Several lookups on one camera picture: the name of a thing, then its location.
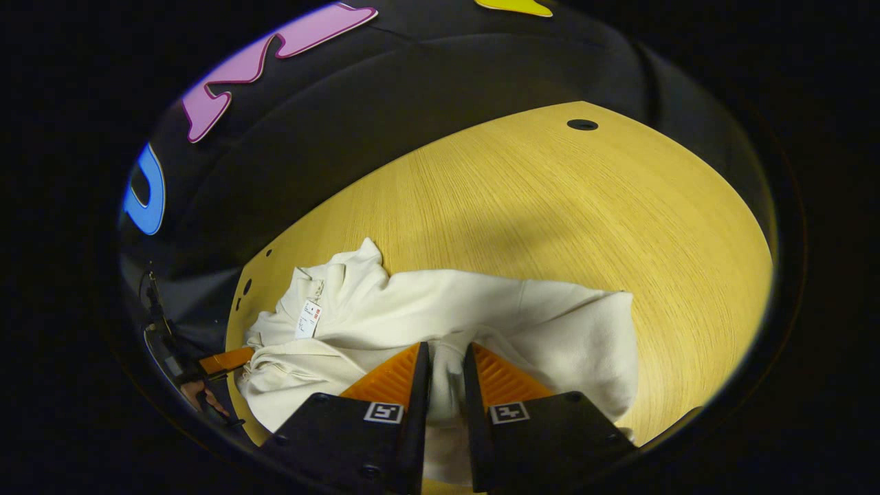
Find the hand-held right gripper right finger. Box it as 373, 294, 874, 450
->
462, 342, 639, 493

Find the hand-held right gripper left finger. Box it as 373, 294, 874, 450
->
260, 342, 432, 495

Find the white sweatshirt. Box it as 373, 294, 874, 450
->
236, 238, 640, 486

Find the white paper hang tag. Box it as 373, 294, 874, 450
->
295, 300, 323, 340

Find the black backdrop cloth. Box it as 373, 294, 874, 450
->
117, 0, 778, 358

